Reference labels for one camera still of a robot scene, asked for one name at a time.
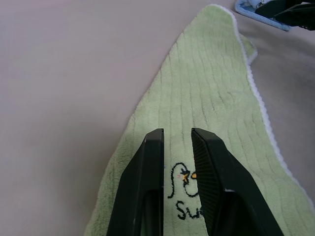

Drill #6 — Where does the green towel with duck embroidery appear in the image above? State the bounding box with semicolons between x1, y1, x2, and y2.
83;4;315;236

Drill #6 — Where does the light blue cloth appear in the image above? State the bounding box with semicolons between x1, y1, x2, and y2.
233;0;292;32

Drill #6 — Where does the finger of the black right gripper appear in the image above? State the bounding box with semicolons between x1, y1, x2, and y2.
273;3;315;31
255;0;315;16

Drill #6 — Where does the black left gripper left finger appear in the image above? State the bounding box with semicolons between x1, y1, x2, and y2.
106;128;165;236

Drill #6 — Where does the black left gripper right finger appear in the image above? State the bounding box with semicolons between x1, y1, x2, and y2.
190;127;284;236

